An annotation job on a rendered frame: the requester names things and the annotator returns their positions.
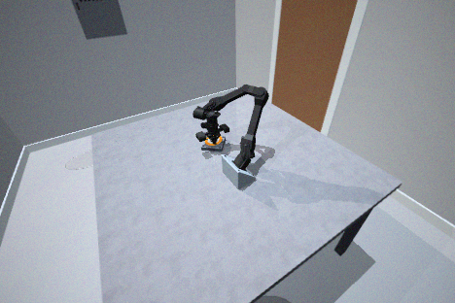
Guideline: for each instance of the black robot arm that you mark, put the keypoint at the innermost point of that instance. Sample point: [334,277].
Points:
[248,143]

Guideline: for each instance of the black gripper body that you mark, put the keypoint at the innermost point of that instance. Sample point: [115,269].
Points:
[212,129]

